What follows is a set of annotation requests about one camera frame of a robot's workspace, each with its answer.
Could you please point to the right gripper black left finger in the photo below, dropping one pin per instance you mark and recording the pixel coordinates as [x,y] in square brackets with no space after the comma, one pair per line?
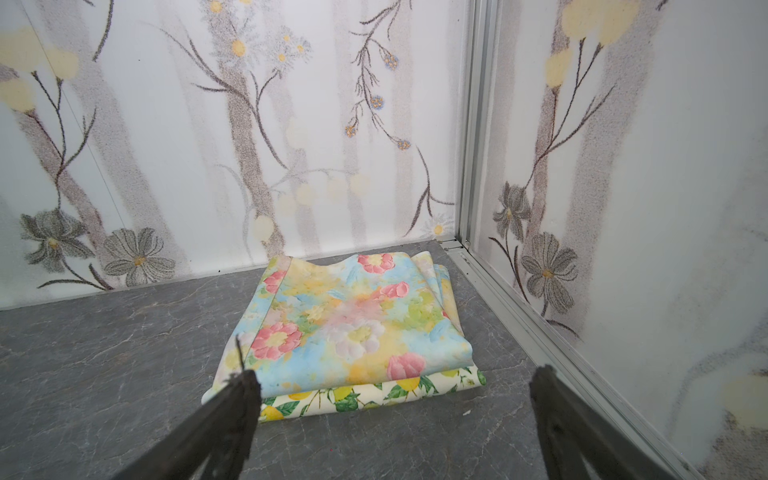
[213,443]

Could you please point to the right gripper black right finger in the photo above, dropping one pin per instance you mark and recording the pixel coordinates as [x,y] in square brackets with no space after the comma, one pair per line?
[576,442]

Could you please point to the pastel floral skirt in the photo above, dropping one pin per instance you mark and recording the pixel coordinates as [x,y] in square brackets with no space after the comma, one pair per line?
[370,318]

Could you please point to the lemon print yellow skirt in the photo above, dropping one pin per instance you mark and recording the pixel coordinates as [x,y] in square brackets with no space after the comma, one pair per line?
[369,396]

